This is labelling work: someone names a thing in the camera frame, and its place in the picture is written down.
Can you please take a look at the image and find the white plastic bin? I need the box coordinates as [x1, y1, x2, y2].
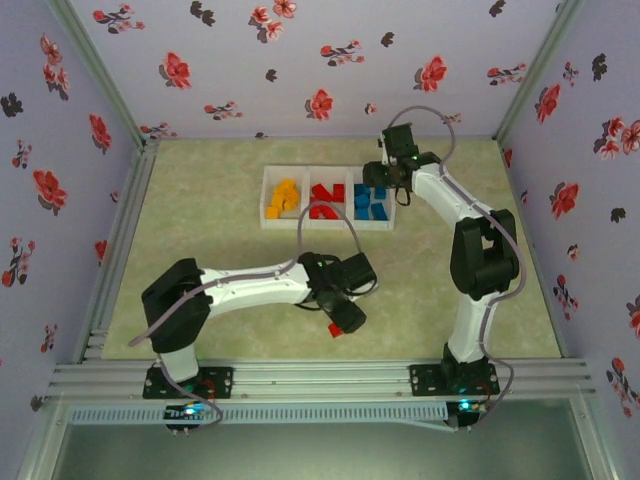
[305, 165, 354, 231]
[348, 166, 397, 232]
[260, 165, 310, 231]

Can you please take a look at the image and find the controller circuit board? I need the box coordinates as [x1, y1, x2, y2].
[164, 402, 211, 436]
[447, 397, 489, 431]

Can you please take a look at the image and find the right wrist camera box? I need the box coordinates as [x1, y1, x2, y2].
[380, 123, 420, 166]

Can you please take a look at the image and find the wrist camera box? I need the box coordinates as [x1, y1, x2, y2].
[339, 253, 379, 296]
[380, 123, 420, 166]

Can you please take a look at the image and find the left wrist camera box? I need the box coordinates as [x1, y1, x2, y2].
[339, 253, 379, 296]

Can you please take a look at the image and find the long aluminium mounting rail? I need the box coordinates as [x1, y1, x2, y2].
[47, 358, 596, 401]

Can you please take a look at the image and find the lilac right arm cable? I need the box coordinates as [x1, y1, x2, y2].
[387, 105, 526, 431]

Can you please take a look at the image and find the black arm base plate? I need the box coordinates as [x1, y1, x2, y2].
[143, 367, 235, 400]
[408, 363, 501, 396]

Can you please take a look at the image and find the white slotted cable duct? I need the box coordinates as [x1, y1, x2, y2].
[67, 403, 449, 426]

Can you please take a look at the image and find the aluminium side rail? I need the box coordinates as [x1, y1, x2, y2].
[74, 138, 161, 364]
[498, 139, 569, 359]

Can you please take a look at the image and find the aluminium frame post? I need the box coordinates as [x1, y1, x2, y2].
[47, 0, 151, 146]
[492, 0, 584, 141]

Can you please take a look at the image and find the aluminium frame bar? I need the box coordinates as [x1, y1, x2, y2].
[569, 394, 626, 480]
[14, 394, 71, 480]

